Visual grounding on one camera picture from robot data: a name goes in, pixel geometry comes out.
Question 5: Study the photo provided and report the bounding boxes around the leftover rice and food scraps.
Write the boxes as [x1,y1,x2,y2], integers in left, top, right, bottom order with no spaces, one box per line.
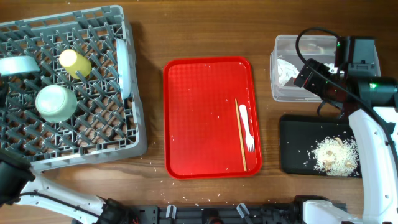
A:
[309,137,360,177]

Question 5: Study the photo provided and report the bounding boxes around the white plastic fork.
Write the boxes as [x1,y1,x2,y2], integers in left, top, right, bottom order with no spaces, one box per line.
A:
[239,105,255,152]

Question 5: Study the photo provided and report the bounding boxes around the wooden chopstick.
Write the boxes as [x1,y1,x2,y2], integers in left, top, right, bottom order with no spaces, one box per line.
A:
[234,98,247,172]

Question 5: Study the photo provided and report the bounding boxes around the light blue round plate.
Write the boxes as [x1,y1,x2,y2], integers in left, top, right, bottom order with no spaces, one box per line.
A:
[116,39,131,100]

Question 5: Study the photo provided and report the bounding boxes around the yellow plastic cup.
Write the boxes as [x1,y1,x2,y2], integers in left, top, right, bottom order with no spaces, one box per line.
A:
[59,49,91,79]

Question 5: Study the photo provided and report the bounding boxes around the light blue rice bowl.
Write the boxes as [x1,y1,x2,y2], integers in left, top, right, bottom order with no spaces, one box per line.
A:
[35,85,78,123]

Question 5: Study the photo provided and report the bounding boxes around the light blue small bowl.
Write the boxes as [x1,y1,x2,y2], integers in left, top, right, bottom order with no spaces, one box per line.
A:
[0,56,40,77]

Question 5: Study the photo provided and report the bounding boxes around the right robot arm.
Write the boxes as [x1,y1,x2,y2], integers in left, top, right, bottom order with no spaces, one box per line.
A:
[294,36,397,223]

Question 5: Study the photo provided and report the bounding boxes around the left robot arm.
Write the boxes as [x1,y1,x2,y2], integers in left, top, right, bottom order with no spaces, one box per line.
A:
[1,150,139,224]

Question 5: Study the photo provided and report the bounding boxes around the clear plastic waste bin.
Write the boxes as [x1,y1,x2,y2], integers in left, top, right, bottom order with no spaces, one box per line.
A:
[270,34,383,103]

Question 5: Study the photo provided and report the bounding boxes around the grey plastic dishwasher rack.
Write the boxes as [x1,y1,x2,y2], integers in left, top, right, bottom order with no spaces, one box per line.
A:
[1,5,147,170]

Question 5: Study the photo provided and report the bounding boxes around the crumpled white tissue left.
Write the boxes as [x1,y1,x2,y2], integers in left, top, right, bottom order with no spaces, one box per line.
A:
[277,59,299,86]

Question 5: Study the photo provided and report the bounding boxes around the black plastic tray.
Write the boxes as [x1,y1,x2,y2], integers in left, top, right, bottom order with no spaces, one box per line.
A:
[279,114,355,176]

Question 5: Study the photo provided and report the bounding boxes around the red plastic serving tray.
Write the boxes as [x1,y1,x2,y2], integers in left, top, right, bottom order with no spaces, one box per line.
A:
[163,56,262,180]

